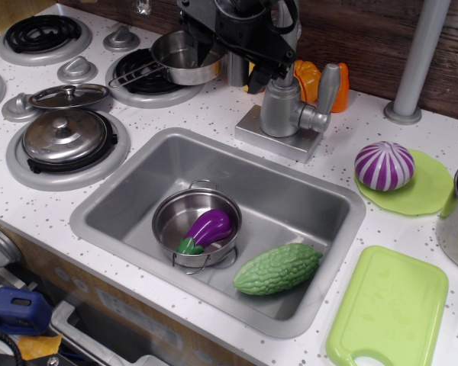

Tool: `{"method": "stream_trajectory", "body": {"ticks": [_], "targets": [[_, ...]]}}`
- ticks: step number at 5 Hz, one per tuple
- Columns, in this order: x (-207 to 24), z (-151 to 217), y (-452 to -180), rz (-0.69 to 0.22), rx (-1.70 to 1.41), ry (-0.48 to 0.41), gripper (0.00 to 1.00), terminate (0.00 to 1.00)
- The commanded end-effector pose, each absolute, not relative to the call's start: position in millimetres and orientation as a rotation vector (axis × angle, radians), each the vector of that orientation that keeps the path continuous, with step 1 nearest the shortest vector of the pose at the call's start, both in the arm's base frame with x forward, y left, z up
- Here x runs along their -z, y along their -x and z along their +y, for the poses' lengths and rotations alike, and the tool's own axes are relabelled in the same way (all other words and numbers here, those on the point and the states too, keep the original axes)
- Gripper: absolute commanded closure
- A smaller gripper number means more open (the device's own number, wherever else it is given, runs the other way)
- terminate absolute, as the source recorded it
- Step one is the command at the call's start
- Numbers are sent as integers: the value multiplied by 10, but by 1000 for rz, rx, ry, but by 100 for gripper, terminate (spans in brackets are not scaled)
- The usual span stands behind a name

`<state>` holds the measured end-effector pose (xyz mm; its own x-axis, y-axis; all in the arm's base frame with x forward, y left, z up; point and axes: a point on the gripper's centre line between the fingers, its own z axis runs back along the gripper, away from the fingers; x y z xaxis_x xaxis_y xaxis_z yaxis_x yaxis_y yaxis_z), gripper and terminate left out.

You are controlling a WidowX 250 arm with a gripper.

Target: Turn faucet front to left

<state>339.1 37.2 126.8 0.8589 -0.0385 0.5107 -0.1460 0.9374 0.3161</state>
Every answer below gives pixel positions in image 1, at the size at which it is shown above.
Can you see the purple white striped toy onion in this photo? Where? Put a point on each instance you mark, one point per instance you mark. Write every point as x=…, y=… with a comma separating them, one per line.
x=384, y=166

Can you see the grey stove knob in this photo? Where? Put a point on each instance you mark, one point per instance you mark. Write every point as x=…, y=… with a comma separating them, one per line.
x=121, y=40
x=77, y=71
x=19, y=109

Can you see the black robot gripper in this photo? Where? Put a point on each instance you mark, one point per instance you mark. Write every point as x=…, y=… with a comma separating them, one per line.
x=245, y=28

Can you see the green toy bitter gourd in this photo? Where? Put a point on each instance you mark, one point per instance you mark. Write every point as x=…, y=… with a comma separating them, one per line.
x=278, y=269

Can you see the purple toy eggplant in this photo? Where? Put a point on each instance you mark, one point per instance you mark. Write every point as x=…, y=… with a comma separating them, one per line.
x=210, y=227

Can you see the steel pot lid with knob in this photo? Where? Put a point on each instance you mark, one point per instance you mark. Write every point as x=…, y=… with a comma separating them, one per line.
x=69, y=96

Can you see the grey stove knob back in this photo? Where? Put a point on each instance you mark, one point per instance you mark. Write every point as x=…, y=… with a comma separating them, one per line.
x=121, y=40

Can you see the grey stove knob middle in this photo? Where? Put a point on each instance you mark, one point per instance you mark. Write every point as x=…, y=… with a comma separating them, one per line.
x=77, y=71

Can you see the lidded steel pot on burner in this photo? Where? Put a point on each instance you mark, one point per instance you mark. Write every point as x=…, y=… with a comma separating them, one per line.
x=66, y=140

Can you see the yellow tape piece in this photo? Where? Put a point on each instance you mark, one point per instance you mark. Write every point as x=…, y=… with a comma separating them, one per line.
x=38, y=346

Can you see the silver toy faucet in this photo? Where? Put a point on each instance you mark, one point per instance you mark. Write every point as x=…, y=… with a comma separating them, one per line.
x=286, y=125

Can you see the blue clamp tool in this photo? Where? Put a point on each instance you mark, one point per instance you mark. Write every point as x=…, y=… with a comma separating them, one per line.
x=23, y=312

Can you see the grey stove knob front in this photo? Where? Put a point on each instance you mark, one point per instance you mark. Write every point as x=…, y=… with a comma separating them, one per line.
x=19, y=109

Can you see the light green cutting board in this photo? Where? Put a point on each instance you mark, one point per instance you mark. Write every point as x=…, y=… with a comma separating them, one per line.
x=391, y=311

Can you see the grey metal sink basin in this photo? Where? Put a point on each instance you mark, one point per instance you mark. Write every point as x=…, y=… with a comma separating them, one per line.
x=278, y=205

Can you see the orange toy bell pepper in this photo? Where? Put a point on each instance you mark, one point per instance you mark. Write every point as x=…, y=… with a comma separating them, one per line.
x=308, y=76

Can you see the small steel two-handled pot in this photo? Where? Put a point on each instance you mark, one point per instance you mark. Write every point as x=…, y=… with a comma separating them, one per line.
x=174, y=216

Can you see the back left stove burner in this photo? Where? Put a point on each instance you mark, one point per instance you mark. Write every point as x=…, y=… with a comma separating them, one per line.
x=44, y=40

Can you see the back right stove burner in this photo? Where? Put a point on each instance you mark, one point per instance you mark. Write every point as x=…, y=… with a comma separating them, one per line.
x=149, y=92

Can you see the yellow toy bell pepper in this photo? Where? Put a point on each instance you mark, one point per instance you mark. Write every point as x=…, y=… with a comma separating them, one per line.
x=247, y=79

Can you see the light green round plate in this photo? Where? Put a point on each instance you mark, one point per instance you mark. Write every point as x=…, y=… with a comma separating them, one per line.
x=426, y=193

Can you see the grey vertical pole with base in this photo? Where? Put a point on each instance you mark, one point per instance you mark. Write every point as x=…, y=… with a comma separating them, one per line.
x=404, y=108

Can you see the steel frying pan wire handle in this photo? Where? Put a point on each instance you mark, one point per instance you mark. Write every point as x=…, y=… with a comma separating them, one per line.
x=176, y=58

